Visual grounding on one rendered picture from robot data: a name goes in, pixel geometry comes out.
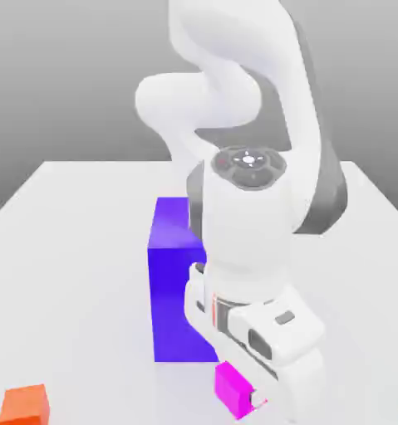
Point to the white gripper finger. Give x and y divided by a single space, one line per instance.
259 399

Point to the small magenta cube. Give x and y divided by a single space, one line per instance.
231 388

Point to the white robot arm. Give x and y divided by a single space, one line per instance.
248 219

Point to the small orange cube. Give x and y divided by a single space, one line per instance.
24 406

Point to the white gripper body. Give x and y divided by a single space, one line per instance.
298 388

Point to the large purple box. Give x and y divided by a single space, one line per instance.
172 298

